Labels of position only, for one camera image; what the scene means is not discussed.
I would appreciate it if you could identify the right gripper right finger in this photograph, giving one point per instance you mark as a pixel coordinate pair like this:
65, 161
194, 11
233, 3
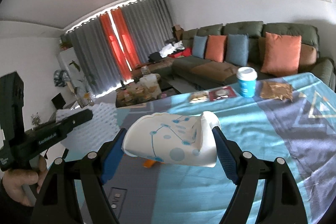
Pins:
281, 201

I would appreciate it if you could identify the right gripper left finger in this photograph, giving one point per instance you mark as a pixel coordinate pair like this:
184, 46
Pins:
57, 201

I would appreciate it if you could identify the crushed white paper cup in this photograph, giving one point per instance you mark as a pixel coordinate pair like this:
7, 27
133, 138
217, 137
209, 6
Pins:
174, 139

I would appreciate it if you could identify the left hand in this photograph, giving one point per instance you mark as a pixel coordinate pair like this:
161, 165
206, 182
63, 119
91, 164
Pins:
14, 180

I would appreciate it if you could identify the small black monitor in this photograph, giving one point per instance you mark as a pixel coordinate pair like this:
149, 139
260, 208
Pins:
58, 101

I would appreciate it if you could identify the potted green plant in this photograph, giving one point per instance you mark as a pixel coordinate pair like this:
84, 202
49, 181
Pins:
83, 86

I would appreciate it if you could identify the blue grey tablecloth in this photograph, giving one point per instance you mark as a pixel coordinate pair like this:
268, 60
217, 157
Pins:
265, 159

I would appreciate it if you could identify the white air conditioner tower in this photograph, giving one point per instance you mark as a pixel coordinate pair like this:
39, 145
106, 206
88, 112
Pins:
68, 62

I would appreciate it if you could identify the brown snack wrapper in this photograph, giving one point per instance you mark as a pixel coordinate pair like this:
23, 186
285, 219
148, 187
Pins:
276, 91

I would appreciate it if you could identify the red snack wrapper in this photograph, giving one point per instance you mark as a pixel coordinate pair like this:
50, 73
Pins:
222, 93

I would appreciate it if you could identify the blue white coffee cup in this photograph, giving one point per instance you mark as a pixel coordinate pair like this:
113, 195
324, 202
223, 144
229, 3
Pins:
247, 78

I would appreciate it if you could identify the grey and red curtains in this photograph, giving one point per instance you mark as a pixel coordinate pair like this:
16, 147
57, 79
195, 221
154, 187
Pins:
111, 45

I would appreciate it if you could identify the clear cookie packet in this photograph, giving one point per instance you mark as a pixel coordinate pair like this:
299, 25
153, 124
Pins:
198, 97

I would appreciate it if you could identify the cluttered coffee table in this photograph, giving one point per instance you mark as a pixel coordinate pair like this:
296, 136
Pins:
136, 92

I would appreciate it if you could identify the orange cushion near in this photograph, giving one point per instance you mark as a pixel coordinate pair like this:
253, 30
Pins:
282, 54

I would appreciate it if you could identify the orange cushion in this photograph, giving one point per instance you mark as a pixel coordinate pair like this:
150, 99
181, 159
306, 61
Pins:
282, 54
215, 48

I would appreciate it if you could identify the blue cushion near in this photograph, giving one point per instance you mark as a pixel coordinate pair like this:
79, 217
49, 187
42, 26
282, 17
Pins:
237, 50

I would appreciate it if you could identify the blue cushion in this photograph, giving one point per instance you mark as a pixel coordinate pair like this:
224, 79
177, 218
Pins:
199, 46
237, 50

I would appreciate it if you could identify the dark green sofa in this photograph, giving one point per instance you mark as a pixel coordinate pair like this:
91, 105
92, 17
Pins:
208, 74

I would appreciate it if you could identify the orange cushion far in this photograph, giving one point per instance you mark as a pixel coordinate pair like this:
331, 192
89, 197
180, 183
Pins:
215, 48

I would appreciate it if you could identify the blue cushion far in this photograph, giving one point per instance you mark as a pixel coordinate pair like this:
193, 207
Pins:
199, 46

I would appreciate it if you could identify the pile of clothes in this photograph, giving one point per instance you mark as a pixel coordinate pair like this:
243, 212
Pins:
172, 49

